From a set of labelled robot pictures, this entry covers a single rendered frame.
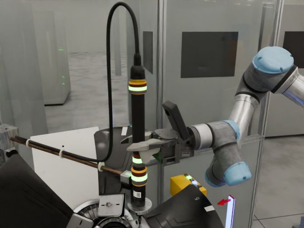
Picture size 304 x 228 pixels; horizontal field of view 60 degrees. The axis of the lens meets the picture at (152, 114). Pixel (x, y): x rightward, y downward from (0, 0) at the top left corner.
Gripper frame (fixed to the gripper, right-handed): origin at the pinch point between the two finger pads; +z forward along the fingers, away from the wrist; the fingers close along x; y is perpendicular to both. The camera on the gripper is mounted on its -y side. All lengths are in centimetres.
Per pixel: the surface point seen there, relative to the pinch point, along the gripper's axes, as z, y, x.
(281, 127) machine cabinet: -349, 122, 218
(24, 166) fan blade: 25.1, 6.5, 10.5
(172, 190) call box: -34, 45, 35
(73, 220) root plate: 14.8, 21.6, 3.2
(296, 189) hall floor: -242, 144, 106
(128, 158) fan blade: -4.1, 10.7, 11.2
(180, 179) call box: -38, 39, 33
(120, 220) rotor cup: 3.6, 21.2, -2.8
